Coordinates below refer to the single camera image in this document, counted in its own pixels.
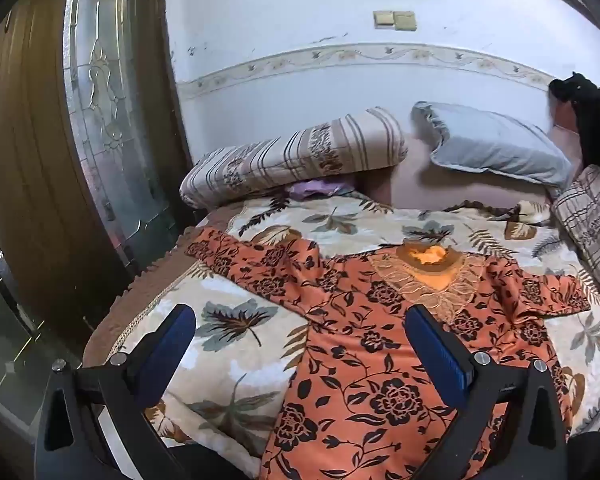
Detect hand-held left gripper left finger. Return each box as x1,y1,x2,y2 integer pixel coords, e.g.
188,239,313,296
35,303,197,480

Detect mauve bed sheet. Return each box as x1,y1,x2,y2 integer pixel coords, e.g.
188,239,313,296
355,125,586,211

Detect black cloth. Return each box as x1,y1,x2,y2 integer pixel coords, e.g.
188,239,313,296
548,72,600,176

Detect purple cloth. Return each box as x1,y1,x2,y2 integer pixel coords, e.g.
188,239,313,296
287,178,353,200

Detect square striped floral pillow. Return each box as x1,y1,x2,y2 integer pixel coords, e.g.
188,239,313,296
550,164,600,308

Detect grey frilled pillow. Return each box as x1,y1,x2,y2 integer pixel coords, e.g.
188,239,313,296
411,101,576,188

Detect orange black floral shirt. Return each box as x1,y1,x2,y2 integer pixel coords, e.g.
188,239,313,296
185,227,592,480

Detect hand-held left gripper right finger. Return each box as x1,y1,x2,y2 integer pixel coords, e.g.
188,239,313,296
404,303,571,480

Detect long striped floral pillow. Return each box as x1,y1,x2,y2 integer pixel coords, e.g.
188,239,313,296
180,106,410,209

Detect wooden door with glass panel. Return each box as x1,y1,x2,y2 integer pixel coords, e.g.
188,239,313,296
0,0,193,356

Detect cream leaf print blanket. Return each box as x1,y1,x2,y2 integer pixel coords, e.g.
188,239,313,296
82,192,600,480

